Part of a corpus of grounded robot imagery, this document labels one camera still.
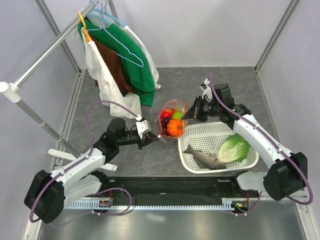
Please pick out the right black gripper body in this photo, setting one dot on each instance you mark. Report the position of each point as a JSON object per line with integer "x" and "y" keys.
{"x": 206, "y": 109}

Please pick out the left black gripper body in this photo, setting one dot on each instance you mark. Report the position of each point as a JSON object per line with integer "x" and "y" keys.
{"x": 129, "y": 138}

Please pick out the green apple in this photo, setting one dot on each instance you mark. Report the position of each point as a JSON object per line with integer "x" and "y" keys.
{"x": 177, "y": 115}

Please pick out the small orange pumpkin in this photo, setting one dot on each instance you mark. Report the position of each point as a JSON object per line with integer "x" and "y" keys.
{"x": 175, "y": 127}

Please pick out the purple grape bunch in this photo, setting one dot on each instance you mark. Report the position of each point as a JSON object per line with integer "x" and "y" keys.
{"x": 164, "y": 122}

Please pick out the clear zip top bag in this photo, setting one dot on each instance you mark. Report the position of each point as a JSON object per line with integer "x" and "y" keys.
{"x": 176, "y": 105}

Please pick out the red apple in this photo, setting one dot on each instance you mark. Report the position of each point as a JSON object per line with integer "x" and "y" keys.
{"x": 167, "y": 113}

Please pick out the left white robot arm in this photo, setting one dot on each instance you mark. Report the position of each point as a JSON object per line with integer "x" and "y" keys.
{"x": 50, "y": 192}

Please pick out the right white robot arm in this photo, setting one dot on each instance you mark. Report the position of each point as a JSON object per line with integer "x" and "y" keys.
{"x": 287, "y": 171}

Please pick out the green lettuce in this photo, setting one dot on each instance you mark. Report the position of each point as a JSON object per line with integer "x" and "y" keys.
{"x": 234, "y": 149}

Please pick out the grey toy fish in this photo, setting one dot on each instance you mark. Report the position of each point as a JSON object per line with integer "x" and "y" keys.
{"x": 207, "y": 160}

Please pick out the white shirt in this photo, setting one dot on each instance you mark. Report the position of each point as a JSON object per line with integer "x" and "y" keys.
{"x": 120, "y": 105}

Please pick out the green shirt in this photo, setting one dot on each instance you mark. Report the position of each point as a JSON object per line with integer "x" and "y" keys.
{"x": 140, "y": 79}

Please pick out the brown garment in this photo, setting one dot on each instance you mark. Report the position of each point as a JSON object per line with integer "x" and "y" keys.
{"x": 113, "y": 62}

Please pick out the orange hanger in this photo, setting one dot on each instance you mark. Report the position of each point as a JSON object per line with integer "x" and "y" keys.
{"x": 84, "y": 29}

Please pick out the metal clothes rack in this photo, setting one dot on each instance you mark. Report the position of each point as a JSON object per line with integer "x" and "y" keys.
{"x": 24, "y": 35}

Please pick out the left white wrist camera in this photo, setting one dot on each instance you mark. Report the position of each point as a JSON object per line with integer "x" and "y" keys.
{"x": 142, "y": 125}

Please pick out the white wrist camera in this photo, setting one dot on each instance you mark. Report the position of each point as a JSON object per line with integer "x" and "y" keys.
{"x": 206, "y": 89}
{"x": 142, "y": 125}

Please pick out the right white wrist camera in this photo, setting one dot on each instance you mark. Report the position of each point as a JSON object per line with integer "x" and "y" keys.
{"x": 206, "y": 89}

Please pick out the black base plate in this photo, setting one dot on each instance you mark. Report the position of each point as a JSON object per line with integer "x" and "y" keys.
{"x": 176, "y": 189}

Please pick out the grey cable duct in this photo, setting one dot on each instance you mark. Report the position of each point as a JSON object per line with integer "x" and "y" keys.
{"x": 93, "y": 203}

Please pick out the blue wire hanger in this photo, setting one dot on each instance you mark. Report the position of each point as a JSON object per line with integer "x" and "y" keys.
{"x": 120, "y": 39}

